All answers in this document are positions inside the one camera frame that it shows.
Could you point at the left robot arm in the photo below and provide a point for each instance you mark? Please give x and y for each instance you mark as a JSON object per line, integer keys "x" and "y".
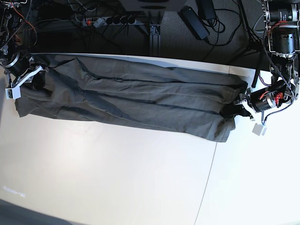
{"x": 277, "y": 78}

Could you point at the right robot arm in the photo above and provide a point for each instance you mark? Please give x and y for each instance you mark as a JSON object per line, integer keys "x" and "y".
{"x": 14, "y": 16}

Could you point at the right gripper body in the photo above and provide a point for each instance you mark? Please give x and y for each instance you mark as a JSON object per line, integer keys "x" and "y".
{"x": 17, "y": 65}

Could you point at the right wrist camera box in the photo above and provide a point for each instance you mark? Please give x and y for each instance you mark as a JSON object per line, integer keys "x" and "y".
{"x": 13, "y": 93}

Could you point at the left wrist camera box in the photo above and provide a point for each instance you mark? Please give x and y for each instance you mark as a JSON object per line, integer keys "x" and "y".
{"x": 259, "y": 129}

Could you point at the black power adapter brick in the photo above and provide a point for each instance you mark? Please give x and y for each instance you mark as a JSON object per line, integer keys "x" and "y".
{"x": 193, "y": 23}

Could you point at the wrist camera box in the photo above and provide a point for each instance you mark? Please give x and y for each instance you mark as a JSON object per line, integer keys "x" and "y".
{"x": 13, "y": 93}
{"x": 259, "y": 129}

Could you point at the aluminium frame post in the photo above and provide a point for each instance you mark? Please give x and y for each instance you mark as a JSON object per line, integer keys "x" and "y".
{"x": 154, "y": 19}

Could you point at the dark grey T-shirt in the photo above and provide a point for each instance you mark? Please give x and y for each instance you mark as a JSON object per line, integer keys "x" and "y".
{"x": 133, "y": 94}

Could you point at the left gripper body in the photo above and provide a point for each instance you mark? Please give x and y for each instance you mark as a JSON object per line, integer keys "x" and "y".
{"x": 254, "y": 104}

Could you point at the black tripod stand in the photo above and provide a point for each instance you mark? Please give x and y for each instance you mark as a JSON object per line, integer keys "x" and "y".
{"x": 248, "y": 35}

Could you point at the power strip with red switch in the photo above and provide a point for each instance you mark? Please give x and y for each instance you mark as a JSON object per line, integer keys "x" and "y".
{"x": 104, "y": 21}

